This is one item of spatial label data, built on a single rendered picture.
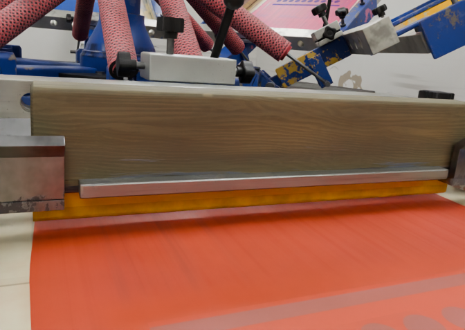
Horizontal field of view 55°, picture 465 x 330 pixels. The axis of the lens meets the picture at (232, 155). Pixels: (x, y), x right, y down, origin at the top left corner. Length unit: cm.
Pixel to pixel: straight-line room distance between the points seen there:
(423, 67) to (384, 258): 274
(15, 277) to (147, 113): 14
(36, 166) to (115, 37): 52
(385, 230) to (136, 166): 21
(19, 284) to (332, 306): 18
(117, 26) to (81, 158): 53
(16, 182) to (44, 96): 6
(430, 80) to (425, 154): 254
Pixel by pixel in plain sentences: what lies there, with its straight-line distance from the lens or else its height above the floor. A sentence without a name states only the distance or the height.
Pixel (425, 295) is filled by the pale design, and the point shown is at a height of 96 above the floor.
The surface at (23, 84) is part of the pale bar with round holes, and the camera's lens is 54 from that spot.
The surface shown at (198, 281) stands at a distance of 28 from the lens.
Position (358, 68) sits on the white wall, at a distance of 351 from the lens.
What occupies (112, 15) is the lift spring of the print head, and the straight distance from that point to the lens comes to 86.
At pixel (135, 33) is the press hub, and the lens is 113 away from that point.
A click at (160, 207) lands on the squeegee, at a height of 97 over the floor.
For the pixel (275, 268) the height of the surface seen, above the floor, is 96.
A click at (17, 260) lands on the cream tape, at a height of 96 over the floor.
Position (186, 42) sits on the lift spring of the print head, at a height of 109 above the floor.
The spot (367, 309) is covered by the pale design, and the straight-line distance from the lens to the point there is 28.
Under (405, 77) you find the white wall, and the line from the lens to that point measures 315.
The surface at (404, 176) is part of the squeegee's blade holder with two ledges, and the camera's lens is 45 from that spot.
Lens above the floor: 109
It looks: 14 degrees down
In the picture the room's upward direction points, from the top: 5 degrees clockwise
